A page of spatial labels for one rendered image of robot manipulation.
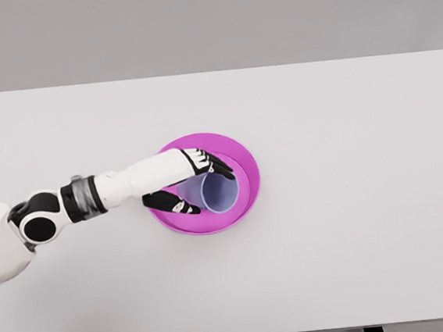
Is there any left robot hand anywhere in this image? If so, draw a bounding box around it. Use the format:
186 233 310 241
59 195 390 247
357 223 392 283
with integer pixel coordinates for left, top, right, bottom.
125 142 239 222

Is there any magenta plate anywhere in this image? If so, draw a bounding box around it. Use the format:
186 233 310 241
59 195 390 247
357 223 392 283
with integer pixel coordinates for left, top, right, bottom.
141 127 266 241

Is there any pale lavender cup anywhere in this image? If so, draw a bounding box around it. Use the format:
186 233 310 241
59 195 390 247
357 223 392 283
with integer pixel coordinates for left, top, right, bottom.
174 168 243 219

